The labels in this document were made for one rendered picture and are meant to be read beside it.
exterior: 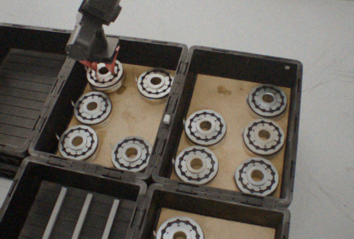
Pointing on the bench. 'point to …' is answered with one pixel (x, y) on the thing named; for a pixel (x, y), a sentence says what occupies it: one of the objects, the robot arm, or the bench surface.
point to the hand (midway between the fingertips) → (103, 68)
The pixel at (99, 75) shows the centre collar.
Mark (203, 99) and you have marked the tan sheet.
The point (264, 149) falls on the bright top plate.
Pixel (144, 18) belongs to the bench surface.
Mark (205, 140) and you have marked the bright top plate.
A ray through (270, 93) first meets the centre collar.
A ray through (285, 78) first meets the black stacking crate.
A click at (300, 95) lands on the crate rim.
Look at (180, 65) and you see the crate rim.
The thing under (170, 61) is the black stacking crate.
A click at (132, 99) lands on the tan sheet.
